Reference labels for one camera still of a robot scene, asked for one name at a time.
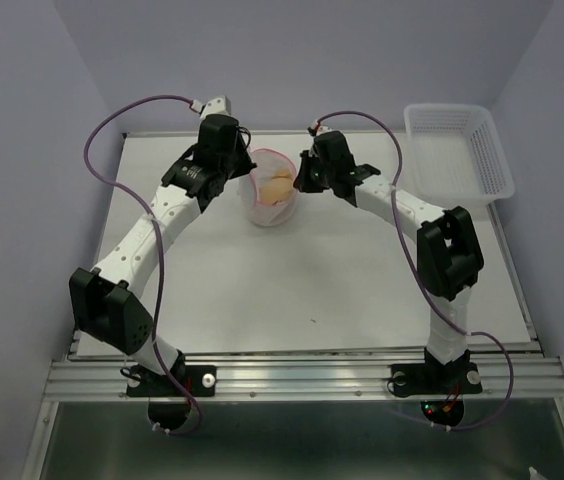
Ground beige bra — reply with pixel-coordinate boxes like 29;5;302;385
258;169;295;206

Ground white mesh laundry bag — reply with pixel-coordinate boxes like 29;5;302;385
238;148;297;227

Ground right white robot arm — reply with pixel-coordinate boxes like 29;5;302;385
294;127;484;397

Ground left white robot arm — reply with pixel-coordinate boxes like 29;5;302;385
69;113;255;394

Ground white plastic basket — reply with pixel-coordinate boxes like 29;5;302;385
404;103;515;208

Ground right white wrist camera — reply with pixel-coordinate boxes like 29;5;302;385
307;120;332;137

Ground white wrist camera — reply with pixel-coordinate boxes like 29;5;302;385
307;120;332;137
200;95;231;119

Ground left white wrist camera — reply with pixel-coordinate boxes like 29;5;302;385
200;95;231;119

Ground aluminium front rail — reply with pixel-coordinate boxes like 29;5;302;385
43;354;564;403

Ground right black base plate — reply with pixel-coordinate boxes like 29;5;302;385
387;356;483;428

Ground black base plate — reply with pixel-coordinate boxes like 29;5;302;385
387;356;483;428
120;364;217;436

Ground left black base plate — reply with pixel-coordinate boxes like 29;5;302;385
120;364;217;436

